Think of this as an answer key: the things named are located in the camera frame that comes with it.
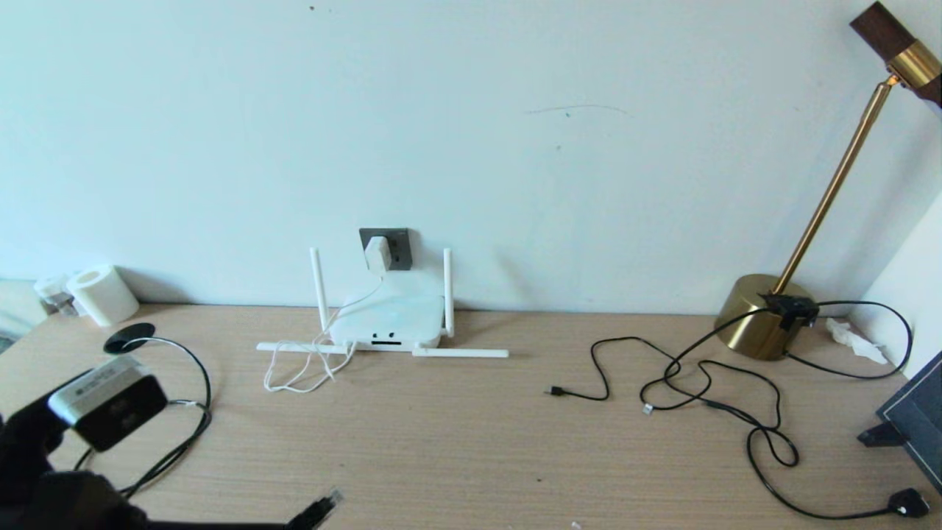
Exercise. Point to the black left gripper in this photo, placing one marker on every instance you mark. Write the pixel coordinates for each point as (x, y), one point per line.
(51, 493)

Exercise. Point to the white power adapter block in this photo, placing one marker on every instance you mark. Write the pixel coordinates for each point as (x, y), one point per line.
(377, 254)

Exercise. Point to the white router with antennas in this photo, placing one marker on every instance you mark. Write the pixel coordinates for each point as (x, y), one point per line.
(386, 316)

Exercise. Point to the black round desk grommet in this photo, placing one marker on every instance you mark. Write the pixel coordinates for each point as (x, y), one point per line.
(129, 338)

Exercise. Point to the white toilet paper roll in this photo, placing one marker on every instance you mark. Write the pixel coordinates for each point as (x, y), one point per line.
(103, 296)

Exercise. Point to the small clear plastic container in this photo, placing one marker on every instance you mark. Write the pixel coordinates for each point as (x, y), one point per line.
(53, 293)

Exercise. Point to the brass desk lamp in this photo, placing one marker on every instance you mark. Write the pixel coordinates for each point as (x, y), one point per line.
(758, 324)

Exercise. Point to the crumpled white tissue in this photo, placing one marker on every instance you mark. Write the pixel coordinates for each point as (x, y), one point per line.
(854, 342)

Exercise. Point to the black plastic clip stand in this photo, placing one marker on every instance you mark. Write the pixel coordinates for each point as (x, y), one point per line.
(881, 434)

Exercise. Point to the dark teal printed box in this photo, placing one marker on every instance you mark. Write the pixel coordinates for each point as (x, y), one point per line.
(920, 419)

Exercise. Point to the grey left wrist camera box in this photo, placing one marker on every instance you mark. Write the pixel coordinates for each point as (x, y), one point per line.
(110, 401)

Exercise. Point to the grey wall socket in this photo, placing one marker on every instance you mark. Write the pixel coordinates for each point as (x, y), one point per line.
(402, 254)

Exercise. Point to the black inline lamp switch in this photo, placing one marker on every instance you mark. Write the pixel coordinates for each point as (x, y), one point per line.
(789, 309)

